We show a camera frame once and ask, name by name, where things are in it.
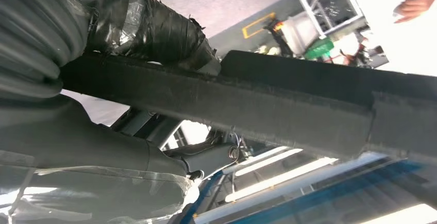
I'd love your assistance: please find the blue shelf rack on casters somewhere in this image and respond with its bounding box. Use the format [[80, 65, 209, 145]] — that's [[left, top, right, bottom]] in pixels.
[[179, 159, 426, 224]]

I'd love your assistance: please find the black and orange machine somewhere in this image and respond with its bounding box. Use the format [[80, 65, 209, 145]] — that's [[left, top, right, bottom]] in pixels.
[[262, 17, 292, 58]]

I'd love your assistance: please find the green plastic box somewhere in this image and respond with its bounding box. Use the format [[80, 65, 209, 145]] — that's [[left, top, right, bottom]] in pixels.
[[303, 37, 335, 61]]

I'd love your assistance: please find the white metal frame table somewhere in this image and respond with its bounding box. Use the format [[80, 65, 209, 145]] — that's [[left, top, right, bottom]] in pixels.
[[295, 0, 368, 41]]

